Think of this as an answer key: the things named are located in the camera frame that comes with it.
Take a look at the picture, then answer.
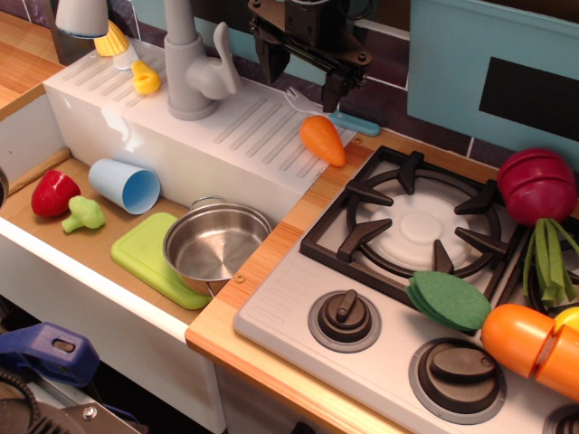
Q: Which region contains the grey toy faucet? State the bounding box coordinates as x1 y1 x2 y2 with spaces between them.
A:
164 0 241 121

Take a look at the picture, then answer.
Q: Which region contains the large orange wooden carrot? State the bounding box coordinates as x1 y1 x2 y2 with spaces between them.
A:
405 269 579 402

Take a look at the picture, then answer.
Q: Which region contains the right black stove knob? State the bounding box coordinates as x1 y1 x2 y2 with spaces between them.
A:
543 404 579 434

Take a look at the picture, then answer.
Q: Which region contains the grey toy stove top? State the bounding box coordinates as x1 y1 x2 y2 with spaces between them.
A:
233 145 579 434

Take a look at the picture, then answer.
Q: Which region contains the light blue plastic cup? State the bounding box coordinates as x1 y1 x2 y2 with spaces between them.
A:
89 159 161 215

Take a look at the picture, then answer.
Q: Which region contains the white fork with blue handle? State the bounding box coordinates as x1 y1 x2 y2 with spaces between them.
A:
284 87 381 137

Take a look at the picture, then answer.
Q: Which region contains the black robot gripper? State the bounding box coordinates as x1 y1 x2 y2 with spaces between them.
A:
248 1 372 113

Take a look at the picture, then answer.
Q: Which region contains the black stove knob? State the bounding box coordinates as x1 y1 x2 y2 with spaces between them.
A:
543 404 579 434
408 338 507 425
308 289 382 354

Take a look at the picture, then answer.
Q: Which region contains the yellow toy corn cob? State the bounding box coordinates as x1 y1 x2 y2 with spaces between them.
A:
93 20 128 57

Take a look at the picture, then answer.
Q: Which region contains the green plastic cutting board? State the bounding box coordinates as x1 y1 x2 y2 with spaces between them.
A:
110 212 212 310

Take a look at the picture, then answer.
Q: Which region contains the small orange toy carrot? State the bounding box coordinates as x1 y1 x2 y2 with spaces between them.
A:
299 115 346 167

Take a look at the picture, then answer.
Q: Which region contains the blue clamp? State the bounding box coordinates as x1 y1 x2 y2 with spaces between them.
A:
1 322 100 387

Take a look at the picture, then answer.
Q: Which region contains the green toy broccoli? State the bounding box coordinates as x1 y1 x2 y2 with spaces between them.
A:
62 195 106 233

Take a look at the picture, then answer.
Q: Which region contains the yellow toy vegetable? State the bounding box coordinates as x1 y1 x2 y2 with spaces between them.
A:
555 307 579 333

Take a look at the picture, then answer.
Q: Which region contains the left black stove knob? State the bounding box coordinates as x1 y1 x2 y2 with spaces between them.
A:
308 289 382 354

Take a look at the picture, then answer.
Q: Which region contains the yellow toy pear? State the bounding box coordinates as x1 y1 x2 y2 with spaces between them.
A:
131 61 161 95

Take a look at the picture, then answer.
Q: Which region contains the white toy sink unit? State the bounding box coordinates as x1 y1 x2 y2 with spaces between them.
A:
0 37 359 433

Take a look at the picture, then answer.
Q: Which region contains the stainless steel toy pot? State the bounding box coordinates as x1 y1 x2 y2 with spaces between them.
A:
163 196 271 297

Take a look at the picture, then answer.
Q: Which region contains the purple wooden beet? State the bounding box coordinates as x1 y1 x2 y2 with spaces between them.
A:
497 148 578 311

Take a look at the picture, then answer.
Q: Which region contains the white lamp shade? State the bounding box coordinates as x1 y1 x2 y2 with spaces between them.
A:
55 0 109 39

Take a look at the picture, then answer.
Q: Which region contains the black stove burner grate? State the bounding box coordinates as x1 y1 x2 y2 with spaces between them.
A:
299 146 526 306

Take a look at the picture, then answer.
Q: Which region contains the red toy bell pepper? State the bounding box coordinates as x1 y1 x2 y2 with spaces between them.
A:
31 169 81 217

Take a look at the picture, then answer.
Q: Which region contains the middle black stove knob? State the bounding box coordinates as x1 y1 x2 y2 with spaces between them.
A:
408 338 507 425

